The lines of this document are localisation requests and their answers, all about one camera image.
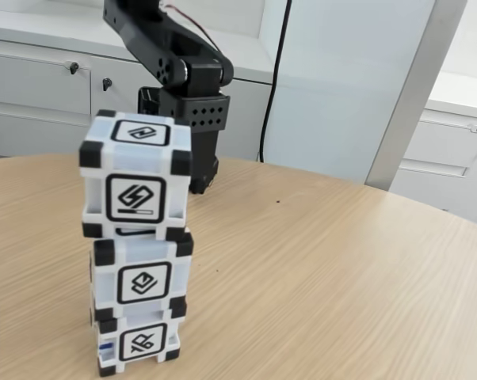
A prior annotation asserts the white cube zigzag symbol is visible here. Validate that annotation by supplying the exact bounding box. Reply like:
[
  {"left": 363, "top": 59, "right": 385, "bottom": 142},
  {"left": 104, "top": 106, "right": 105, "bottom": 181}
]
[{"left": 78, "top": 109, "right": 194, "bottom": 241}]

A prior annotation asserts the white cube angular loop symbol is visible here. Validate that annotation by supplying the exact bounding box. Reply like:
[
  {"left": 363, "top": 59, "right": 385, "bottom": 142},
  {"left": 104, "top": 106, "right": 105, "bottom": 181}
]
[{"left": 90, "top": 229, "right": 195, "bottom": 321}]

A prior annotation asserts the white cube crossed-lines symbol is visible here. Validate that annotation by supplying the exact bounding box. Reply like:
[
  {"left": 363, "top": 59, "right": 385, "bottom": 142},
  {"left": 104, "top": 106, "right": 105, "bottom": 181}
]
[{"left": 88, "top": 308, "right": 182, "bottom": 378}]

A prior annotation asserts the white drawer cabinet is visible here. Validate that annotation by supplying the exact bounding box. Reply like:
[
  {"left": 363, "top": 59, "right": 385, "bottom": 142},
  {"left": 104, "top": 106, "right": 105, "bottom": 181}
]
[{"left": 391, "top": 70, "right": 477, "bottom": 211}]

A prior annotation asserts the white low cabinet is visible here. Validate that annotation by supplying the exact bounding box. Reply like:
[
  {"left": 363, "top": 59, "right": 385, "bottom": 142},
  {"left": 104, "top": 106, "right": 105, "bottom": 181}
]
[{"left": 0, "top": 21, "right": 277, "bottom": 162}]

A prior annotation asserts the black camera cable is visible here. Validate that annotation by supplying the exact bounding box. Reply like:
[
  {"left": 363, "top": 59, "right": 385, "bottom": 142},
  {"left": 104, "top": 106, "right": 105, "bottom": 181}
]
[{"left": 257, "top": 0, "right": 295, "bottom": 164}]

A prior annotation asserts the red white black servo cable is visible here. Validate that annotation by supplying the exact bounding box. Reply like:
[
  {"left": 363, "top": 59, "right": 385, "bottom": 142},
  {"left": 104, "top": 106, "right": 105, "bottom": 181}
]
[{"left": 161, "top": 2, "right": 224, "bottom": 55}]

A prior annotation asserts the grey metal frame post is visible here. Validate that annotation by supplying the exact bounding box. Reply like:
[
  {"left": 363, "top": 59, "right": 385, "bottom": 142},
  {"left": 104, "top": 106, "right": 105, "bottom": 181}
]
[{"left": 364, "top": 0, "right": 470, "bottom": 194}]

